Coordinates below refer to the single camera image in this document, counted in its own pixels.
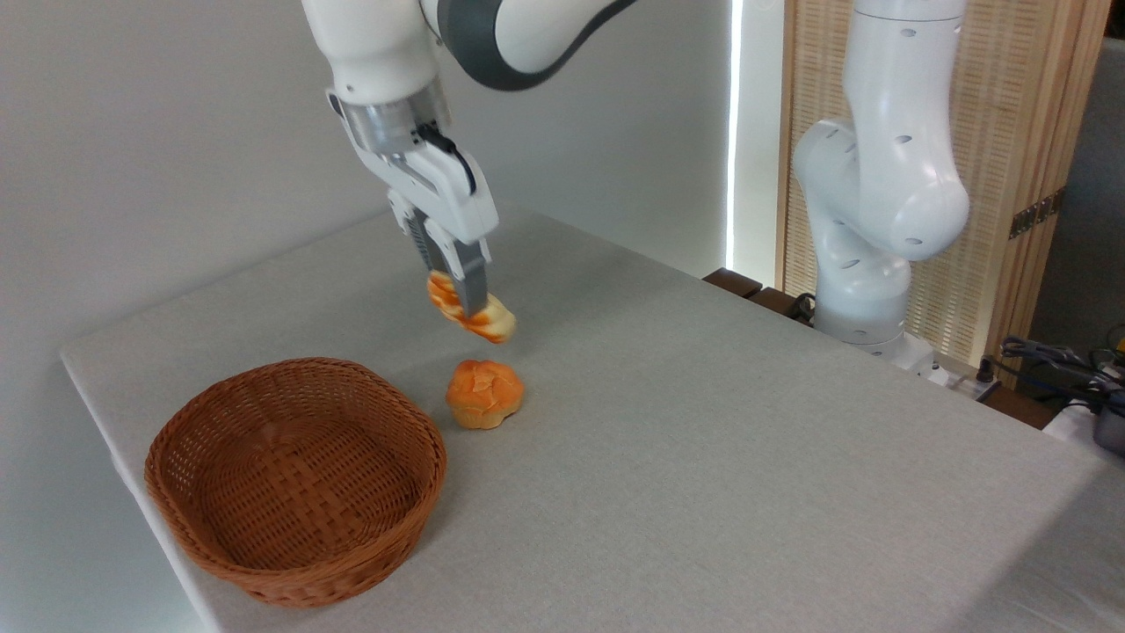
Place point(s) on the brown wicker basket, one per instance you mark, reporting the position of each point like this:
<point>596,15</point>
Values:
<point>299,479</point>

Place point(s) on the dark brown wooden ledge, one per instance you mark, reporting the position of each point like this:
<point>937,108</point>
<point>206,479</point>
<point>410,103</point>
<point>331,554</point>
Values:
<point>738,283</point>

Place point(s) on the black screen hinge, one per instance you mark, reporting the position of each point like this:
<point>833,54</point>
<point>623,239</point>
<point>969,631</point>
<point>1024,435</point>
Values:
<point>1037,213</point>

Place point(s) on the round orange bread bun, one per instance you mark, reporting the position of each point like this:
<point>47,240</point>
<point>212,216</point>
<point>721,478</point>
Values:
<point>483,396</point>

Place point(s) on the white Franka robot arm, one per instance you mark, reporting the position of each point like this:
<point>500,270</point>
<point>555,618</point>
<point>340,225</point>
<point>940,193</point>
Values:
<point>888,176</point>

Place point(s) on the long striped bread loaf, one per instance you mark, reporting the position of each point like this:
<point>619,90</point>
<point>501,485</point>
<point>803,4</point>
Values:
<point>492,321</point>

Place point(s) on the wooden slat screen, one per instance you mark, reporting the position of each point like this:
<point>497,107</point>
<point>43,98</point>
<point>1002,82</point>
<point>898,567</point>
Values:
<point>1011,105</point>

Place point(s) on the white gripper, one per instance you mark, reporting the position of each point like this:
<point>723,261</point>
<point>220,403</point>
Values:
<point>448,198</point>

